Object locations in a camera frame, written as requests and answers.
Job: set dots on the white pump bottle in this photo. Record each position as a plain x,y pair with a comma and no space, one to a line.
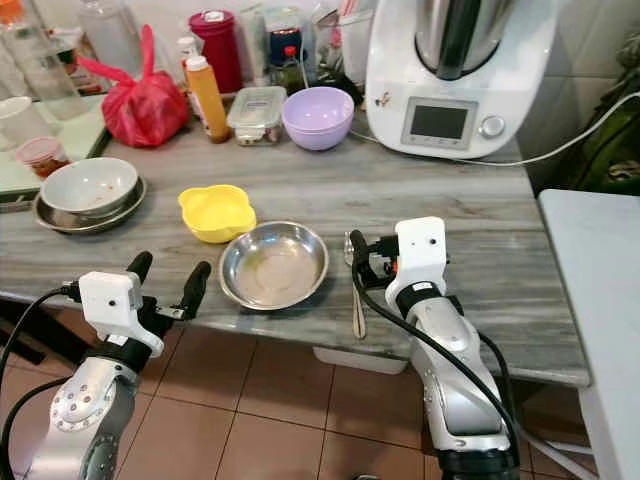
185,50

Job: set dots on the white side table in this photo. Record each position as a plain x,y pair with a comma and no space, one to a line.
600,280

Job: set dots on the white used bowl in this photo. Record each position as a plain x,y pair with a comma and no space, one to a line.
88,185

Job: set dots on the clear lidded food container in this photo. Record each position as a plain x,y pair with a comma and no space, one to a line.
256,110

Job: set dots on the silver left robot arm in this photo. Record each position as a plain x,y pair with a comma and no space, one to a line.
95,410

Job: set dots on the small plastic cup red sauce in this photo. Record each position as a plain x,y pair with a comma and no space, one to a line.
42,158

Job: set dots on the dark bottle red cap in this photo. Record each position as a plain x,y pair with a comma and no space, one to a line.
292,72

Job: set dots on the maroon canister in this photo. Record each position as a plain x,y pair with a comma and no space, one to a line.
218,50

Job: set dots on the clear glass jar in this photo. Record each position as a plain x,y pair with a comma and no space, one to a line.
110,35

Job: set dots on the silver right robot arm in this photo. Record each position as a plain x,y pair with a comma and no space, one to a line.
455,385

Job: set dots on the red plastic bag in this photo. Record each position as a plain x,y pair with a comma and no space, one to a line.
145,110

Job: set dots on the purple plastic bowl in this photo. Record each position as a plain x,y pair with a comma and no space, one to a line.
318,122

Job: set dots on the deep steel dish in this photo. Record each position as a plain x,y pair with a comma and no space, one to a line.
273,268

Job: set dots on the white kitchen cooking machine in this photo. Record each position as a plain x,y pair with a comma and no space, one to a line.
530,90

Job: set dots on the pale green glass tray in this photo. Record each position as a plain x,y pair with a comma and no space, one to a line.
82,135

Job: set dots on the clear bottle orange cap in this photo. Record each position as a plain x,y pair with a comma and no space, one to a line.
40,65

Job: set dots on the steel fork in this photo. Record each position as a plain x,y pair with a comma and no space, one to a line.
358,318

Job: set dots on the clear plastic jug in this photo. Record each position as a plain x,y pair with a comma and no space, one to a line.
345,45

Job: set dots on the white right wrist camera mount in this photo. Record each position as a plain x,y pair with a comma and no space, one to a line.
422,245

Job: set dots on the yellow plastic bowl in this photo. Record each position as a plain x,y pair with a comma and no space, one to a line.
215,213

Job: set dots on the dark green bag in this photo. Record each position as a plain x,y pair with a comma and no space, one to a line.
610,140

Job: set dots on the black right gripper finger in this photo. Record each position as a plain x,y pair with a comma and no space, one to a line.
358,250

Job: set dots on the labelled jar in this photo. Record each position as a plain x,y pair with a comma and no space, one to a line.
75,72

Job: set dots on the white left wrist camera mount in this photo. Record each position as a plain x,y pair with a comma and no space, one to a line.
110,296

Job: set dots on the white box under table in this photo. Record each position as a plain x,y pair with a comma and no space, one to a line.
350,358

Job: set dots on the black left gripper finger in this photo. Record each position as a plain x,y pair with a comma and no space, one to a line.
139,264
197,283

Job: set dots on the orange sauce squeeze bottle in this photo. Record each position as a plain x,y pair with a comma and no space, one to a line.
208,100

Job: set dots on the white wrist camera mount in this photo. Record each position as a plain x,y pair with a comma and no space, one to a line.
110,296
422,245

